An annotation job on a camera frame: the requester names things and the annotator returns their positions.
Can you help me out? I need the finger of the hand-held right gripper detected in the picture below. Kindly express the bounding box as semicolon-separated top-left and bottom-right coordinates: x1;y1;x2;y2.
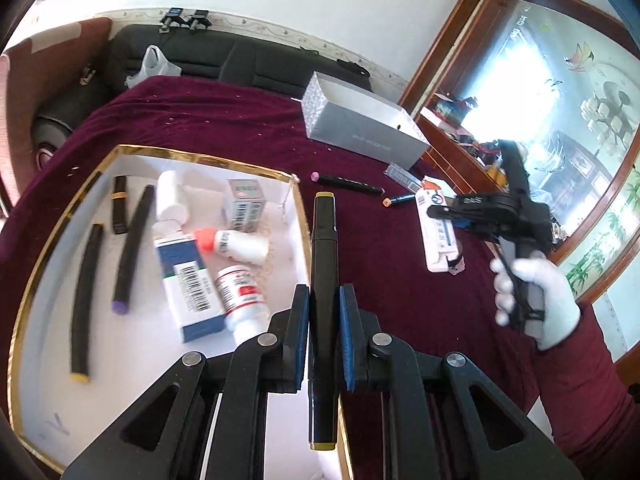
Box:
449;216;502;242
426;193;507;221

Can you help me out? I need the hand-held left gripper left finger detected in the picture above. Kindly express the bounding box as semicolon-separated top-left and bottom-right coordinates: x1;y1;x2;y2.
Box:
62;284;311;480

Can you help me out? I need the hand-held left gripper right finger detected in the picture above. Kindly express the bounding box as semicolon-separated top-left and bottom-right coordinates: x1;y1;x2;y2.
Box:
339;283;584;480

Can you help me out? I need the white bottle with red label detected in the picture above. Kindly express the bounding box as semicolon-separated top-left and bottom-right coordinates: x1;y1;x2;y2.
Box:
214;265;272;347

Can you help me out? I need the black marker with olive caps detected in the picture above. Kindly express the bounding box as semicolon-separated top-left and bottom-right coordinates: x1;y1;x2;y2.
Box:
306;191;342;452

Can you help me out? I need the white bottle with red cap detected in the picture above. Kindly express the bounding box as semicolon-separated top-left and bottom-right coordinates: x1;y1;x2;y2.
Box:
192;227;272;267

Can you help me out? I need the blue and white medicine box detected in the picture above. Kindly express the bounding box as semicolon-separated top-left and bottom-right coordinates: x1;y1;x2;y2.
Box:
153;236;227;344

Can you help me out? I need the white tray with gold rim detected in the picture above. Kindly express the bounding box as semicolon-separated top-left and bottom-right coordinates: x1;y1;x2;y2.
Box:
7;144;353;480

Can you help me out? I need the black marker with purple cap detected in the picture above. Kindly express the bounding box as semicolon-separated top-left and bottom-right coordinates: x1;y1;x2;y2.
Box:
111;184;157;317

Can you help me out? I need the black marker with yellow cap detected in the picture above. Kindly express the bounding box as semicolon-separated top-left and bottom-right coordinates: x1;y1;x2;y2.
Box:
69;224;105;384

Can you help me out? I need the black marker with gold band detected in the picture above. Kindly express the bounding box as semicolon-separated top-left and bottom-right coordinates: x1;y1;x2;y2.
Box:
111;175;129;235

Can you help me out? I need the person's right forearm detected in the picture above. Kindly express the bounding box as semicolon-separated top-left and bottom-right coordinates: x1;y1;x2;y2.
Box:
529;304;640;477

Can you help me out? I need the person's right hand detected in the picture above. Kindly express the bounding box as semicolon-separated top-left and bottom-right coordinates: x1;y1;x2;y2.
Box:
490;251;582;352

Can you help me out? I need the flat white medicine pack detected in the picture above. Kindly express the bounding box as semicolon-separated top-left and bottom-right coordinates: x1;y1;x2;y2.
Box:
416;176;467;274

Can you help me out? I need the small grey clear box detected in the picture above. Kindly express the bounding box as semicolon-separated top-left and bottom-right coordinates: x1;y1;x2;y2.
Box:
384;161;424;192

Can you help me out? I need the maroon velvet cloth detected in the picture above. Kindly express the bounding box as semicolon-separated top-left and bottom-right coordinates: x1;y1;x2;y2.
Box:
0;76;623;480

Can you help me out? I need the black marker with pink cap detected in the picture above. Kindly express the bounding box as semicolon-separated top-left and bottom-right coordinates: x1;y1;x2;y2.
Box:
310;172;386;197

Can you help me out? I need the wooden framed mirror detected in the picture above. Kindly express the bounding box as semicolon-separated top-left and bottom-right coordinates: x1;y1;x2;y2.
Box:
397;0;640;363

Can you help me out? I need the large grey cardboard box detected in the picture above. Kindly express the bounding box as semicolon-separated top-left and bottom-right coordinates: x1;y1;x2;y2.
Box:
300;71;432;171

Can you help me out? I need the small white barcode box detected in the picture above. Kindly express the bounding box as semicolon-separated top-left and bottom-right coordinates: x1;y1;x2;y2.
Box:
222;178;267;234

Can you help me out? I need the thin gold stick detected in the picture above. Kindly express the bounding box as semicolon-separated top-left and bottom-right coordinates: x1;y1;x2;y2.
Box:
280;174;301;210

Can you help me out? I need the plain white bottle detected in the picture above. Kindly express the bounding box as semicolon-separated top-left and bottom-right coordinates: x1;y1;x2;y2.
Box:
157;170;192;224

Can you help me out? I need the black sofa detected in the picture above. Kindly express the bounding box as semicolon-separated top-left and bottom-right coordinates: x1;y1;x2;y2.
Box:
106;23;374;100

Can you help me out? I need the white plastic bag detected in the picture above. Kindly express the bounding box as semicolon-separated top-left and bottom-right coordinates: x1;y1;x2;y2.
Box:
124;45;183;90

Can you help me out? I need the black bag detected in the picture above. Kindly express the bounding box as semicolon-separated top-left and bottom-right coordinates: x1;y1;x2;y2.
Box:
31;64;114;161

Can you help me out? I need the reddish brown wooden furniture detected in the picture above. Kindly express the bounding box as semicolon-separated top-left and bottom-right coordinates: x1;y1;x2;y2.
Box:
0;16;115;217

